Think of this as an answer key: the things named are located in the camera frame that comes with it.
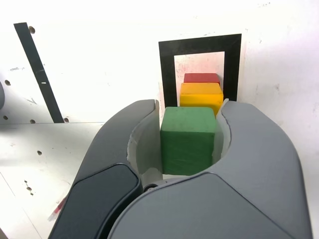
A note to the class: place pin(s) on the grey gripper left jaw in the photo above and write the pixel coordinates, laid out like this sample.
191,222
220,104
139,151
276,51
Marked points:
104,199

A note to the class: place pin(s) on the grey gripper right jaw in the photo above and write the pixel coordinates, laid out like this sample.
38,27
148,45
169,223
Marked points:
249,186

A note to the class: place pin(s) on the green cube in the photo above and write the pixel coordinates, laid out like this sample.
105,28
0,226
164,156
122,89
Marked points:
187,142

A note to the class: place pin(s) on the yellow cube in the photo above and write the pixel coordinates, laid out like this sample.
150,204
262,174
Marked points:
199,97

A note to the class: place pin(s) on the red cube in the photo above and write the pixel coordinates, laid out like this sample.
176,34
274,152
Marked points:
200,77

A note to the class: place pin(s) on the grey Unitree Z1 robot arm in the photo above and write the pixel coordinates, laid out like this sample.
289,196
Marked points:
1,97

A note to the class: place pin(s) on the black tape square outline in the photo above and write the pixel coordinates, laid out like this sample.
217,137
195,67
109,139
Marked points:
164,74

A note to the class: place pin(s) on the black tape strip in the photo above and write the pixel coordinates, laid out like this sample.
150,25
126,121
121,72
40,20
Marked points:
37,69

